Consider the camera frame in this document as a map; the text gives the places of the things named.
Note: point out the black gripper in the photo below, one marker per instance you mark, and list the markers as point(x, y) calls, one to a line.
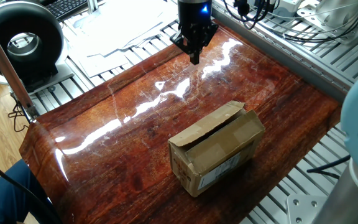
point(194, 15)

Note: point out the brown cardboard shipping box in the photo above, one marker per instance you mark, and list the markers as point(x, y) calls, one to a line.
point(216, 149)

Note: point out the grey junction box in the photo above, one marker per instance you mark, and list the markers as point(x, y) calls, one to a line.
point(287, 6)

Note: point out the white paper sheets pile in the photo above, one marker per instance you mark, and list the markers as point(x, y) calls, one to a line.
point(110, 28)

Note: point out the short aluminium upright profile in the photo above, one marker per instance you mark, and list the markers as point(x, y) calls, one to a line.
point(92, 5)

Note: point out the black computer keyboard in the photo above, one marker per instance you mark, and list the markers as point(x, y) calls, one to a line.
point(67, 7)

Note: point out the glossy wood-grain table mat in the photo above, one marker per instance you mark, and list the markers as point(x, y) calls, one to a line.
point(120, 161)

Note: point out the drilled robot mounting plate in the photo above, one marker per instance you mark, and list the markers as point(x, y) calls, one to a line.
point(303, 211)

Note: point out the person's leg in blue trousers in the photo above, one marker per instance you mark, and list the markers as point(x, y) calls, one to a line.
point(2, 199)

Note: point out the grey aluminium frame beam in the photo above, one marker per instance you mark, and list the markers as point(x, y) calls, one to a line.
point(275, 53)

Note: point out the silver pedestal on drilled plate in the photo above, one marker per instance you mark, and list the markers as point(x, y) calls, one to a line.
point(334, 12)

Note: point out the bare aluminium diagonal post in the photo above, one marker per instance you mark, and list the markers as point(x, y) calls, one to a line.
point(2, 59)

